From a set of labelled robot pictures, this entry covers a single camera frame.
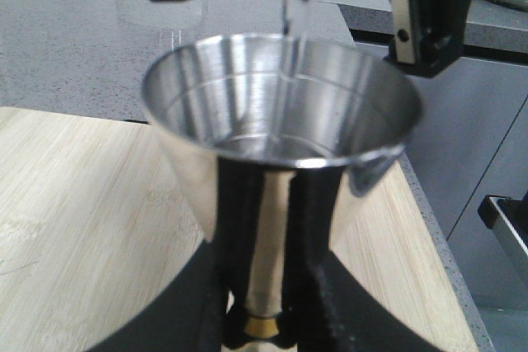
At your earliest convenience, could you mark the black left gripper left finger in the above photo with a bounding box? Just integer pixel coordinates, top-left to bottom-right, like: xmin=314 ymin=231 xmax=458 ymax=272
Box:
xmin=90 ymin=242 xmax=228 ymax=351

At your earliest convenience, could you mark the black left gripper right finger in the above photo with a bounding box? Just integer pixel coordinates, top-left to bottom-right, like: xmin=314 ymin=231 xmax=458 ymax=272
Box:
xmin=296 ymin=251 xmax=446 ymax=352

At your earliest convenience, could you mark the steel double jigger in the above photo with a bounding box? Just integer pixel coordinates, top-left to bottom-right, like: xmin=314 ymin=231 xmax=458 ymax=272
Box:
xmin=141 ymin=34 xmax=422 ymax=351

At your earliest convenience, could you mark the wooden cutting board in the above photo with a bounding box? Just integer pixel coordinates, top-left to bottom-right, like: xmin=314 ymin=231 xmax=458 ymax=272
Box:
xmin=1 ymin=107 xmax=477 ymax=351

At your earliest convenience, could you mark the metal framed object at right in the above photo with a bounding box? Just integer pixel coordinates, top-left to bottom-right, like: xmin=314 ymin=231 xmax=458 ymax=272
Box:
xmin=478 ymin=195 xmax=527 ymax=282

